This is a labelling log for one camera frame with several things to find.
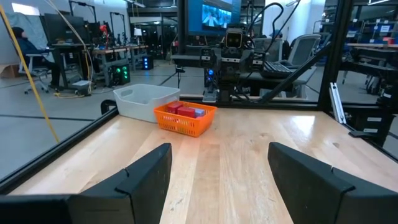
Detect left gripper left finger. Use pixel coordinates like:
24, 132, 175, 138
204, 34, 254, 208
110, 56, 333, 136
70, 142, 173, 224

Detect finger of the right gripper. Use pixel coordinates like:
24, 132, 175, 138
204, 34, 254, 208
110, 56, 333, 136
200, 47, 218, 68
249, 50, 267, 68

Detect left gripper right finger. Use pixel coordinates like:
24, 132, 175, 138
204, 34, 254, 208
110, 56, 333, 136
267, 142, 398, 224

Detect red wall charger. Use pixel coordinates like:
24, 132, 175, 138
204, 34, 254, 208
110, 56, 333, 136
177, 106, 197, 119
167, 101, 184, 114

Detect grey office chair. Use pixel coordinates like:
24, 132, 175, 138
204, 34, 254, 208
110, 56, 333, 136
287, 33, 323, 63

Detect white office chair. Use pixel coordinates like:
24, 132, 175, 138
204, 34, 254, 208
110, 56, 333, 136
17, 52, 54, 95

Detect black side desk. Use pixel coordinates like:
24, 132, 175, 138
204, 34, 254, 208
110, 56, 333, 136
170, 53, 315, 98

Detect black keyboard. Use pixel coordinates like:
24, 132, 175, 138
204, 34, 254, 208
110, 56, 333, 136
261, 60, 295, 80

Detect blue screen monitor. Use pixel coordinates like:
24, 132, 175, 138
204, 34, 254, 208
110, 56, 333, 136
186, 0, 242, 37

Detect computer tower blue lights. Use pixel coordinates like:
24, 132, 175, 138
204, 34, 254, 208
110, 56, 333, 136
141, 55, 155, 71

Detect orange plastic basket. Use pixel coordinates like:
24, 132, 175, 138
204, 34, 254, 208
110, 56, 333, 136
154, 100, 218, 138

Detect white plastic bin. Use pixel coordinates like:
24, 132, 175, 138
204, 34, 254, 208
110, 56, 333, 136
113, 83, 181, 124

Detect computer tower green lights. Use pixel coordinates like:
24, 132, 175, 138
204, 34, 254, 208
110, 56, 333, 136
110, 63, 131, 86

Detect wooden work desk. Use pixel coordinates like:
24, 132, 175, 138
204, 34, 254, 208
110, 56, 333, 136
51, 43, 150, 91

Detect red desk gadget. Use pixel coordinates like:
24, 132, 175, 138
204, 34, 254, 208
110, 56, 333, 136
99, 24, 111, 42

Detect black desk monitor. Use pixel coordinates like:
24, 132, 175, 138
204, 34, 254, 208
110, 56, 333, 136
40, 12, 91, 45

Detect cardboard box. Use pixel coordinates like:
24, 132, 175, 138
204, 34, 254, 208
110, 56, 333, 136
0, 63, 21, 79

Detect person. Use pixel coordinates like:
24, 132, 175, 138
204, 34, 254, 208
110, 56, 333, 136
11, 26, 60, 88

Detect grey cloth backdrop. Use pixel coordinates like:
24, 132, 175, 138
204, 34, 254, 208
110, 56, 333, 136
6, 11, 43, 62

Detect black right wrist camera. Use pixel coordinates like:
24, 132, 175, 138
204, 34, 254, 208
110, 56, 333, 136
225, 27, 244, 49

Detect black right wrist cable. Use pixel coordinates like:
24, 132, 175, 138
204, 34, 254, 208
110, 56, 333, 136
247, 1, 301, 54

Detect black flat table bracket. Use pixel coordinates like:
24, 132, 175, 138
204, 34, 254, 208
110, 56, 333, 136
348, 130, 374, 139

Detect black aluminium table frame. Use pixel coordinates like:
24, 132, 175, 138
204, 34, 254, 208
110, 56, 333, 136
0, 0, 398, 195

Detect silver aluminium bracket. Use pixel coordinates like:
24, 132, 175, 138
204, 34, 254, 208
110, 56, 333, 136
329, 82, 347, 124

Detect pale hanging cable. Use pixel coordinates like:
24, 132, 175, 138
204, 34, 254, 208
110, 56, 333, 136
44, 0, 95, 95

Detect yellow hanging cable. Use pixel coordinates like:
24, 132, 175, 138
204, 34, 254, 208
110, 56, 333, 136
0, 4, 61, 144

